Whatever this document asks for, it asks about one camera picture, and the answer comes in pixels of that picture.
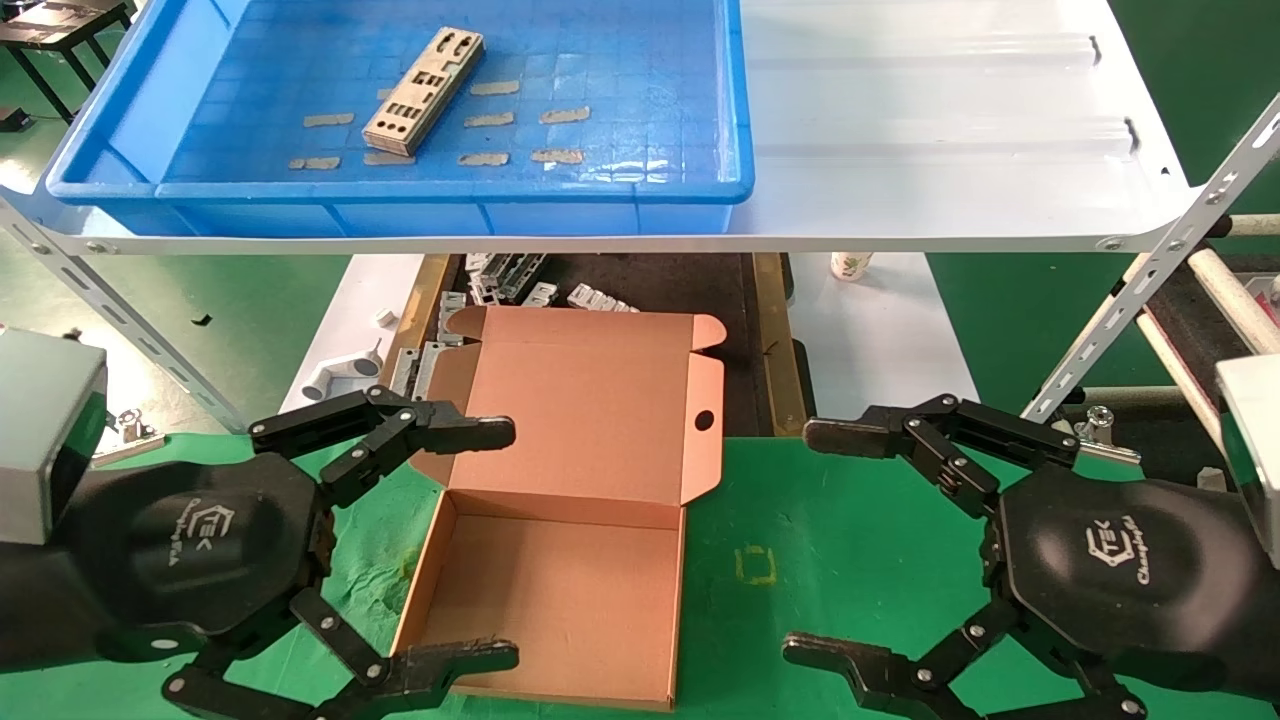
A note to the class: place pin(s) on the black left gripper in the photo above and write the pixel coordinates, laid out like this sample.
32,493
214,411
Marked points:
200,540

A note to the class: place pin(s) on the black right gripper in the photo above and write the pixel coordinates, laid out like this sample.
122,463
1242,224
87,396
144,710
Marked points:
1130,570

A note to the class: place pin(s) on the brown cardboard box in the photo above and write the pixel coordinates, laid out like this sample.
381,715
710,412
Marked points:
580,420

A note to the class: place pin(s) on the blue plastic tray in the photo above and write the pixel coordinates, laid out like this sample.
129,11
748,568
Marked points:
620,60

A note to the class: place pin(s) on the white plastic pipe fitting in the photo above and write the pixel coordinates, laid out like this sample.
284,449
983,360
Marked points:
340,375

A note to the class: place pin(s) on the silver binder clip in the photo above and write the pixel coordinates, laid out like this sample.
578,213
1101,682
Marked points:
130,432
1100,428

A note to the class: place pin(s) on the white paper cup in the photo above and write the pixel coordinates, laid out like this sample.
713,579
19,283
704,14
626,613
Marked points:
850,266

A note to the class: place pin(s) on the white roller tube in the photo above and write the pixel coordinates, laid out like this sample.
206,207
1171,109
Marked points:
1230,295
1175,370
1250,225

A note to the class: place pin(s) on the white metal shelf board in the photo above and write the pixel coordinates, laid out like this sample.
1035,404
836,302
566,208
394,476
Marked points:
900,150

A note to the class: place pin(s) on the stack of metal plates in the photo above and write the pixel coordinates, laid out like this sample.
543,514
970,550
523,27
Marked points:
390,143

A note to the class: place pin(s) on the black metal table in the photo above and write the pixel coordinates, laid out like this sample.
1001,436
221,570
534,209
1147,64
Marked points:
60,20

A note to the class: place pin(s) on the silver metal bracket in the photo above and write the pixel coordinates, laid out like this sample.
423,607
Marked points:
540,293
600,298
478,275
450,315

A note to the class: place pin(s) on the dark grey metal bracket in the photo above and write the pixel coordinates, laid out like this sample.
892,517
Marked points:
522,272

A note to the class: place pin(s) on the grey perforated rack post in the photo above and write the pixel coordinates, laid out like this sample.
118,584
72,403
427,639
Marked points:
120,320
1150,270

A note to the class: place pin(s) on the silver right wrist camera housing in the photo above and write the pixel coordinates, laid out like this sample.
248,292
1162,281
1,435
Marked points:
1255,450

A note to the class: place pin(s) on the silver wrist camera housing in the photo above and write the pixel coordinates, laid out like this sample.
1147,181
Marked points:
1255,450
40,430

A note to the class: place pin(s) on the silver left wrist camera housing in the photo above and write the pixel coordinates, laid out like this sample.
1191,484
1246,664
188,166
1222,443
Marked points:
40,430

